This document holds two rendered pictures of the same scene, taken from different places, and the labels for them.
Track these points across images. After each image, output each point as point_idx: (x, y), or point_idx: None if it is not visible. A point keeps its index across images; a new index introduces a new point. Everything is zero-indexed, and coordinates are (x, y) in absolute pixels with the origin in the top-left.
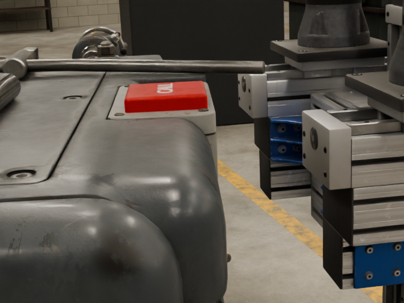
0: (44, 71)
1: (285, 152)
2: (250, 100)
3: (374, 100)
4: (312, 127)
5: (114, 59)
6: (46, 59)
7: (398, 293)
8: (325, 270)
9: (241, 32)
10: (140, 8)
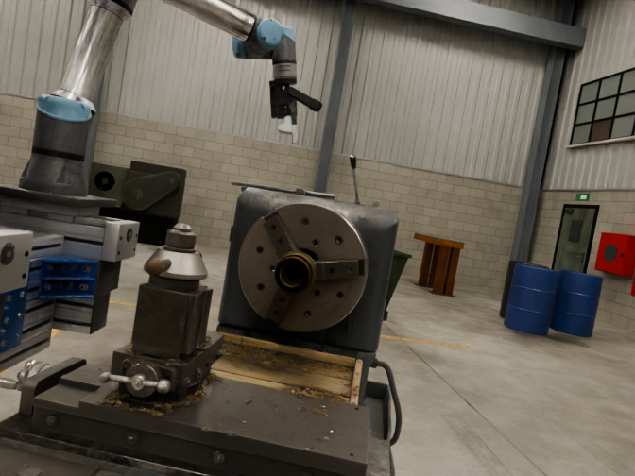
0: (293, 193)
1: None
2: (28, 264)
3: (81, 210)
4: (128, 229)
5: (272, 186)
6: (293, 189)
7: None
8: (93, 332)
9: None
10: None
